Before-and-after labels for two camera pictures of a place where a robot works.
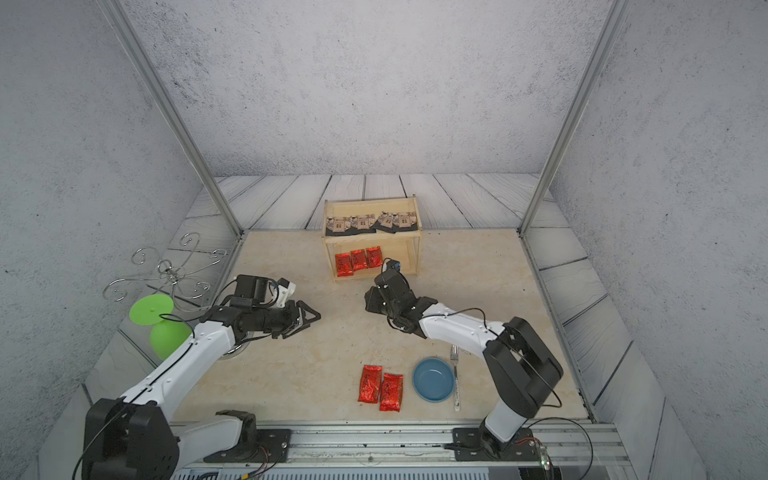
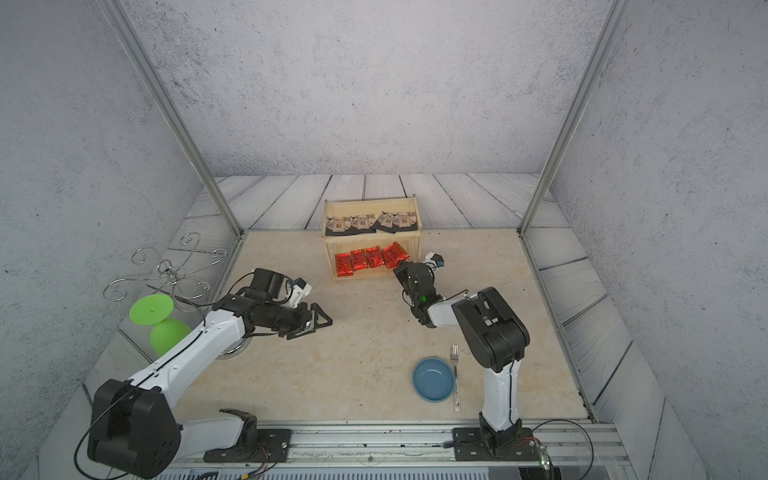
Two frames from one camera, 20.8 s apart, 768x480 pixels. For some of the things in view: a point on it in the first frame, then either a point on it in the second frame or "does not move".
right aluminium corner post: [579, 106] does not move
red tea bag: [359, 260] does not move
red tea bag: [344, 265] does not move
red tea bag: [391, 392] -> [393, 255]
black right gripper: [370, 304] -> [402, 273]
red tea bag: [374, 257] does not move
